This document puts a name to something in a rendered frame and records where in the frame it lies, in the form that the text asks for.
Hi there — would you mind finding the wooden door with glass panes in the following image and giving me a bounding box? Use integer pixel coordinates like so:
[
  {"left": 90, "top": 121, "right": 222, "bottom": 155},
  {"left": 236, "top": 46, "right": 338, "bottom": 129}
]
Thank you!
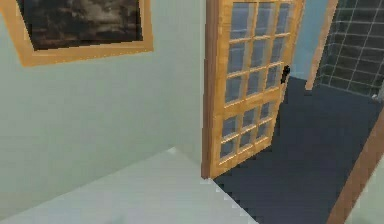
[{"left": 209, "top": 0, "right": 306, "bottom": 179}]

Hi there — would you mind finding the black door handle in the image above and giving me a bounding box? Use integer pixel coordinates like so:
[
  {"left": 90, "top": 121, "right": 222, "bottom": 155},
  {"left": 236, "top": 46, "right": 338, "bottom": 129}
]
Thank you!
[{"left": 280, "top": 65, "right": 291, "bottom": 85}]

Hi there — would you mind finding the dark picture in wooden frame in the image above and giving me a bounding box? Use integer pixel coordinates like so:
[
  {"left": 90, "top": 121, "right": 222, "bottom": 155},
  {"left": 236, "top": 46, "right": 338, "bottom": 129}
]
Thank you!
[{"left": 0, "top": 0, "right": 155, "bottom": 68}]

